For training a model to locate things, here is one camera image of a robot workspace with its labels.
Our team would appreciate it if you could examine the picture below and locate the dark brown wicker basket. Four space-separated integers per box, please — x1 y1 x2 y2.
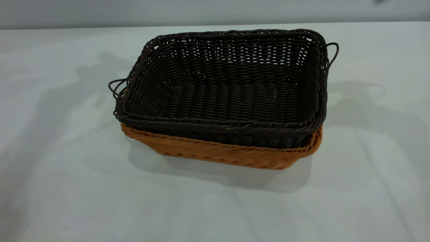
108 29 339 149

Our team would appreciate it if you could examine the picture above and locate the orange-brown wicker basket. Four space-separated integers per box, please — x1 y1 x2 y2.
120 89 323 170

